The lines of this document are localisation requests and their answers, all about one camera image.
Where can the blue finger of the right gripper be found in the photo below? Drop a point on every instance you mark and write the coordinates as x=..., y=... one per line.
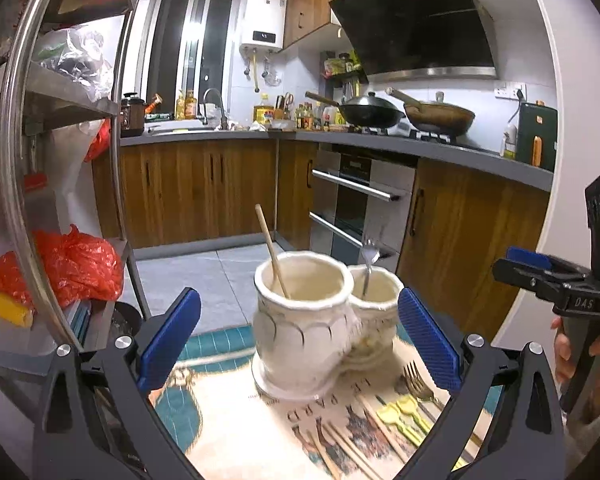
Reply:
x=530, y=258
x=542, y=277

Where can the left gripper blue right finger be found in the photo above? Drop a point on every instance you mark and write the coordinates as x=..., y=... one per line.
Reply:
x=524, y=439

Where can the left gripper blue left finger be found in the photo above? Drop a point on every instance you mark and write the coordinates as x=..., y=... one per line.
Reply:
x=95, y=420

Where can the yellow plastic utensil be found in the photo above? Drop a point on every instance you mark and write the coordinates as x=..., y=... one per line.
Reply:
x=410, y=406
x=406, y=424

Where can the kitchen faucet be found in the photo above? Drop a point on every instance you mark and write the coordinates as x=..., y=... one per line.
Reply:
x=212, y=97

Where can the kitchen window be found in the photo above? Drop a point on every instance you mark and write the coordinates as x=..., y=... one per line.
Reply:
x=188, y=57

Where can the person's right hand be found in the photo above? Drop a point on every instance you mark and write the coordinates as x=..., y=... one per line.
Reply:
x=565, y=368

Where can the green air fryer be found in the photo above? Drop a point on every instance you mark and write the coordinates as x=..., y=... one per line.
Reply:
x=537, y=135

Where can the yellow container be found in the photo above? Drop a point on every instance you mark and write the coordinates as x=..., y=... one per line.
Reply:
x=15, y=313

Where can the patterned quilted table mat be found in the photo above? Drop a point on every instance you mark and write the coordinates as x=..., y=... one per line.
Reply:
x=229, y=429

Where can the brown frying pan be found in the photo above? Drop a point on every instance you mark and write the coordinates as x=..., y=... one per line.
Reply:
x=436, y=117

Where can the built-in oven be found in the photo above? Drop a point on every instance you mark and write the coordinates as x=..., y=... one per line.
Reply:
x=360, y=195

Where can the black wok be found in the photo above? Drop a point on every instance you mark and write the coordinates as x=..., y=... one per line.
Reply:
x=365, y=111

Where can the white ceramic double utensil holder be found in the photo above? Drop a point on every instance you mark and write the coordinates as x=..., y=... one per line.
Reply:
x=315, y=321

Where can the black range hood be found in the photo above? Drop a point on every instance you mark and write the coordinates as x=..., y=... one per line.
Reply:
x=417, y=39

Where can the yellow oil bottle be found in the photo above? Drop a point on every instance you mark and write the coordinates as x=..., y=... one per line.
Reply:
x=263, y=112

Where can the brown rice cooker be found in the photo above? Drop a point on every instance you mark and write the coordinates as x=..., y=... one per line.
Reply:
x=133, y=115

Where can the white water heater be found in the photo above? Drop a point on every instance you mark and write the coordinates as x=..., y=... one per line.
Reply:
x=263, y=24

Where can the crumpled clear plastic bag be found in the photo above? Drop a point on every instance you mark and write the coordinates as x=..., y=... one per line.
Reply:
x=79, y=54

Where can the stainless steel shelf rack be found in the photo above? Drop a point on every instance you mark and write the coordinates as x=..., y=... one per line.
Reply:
x=35, y=101

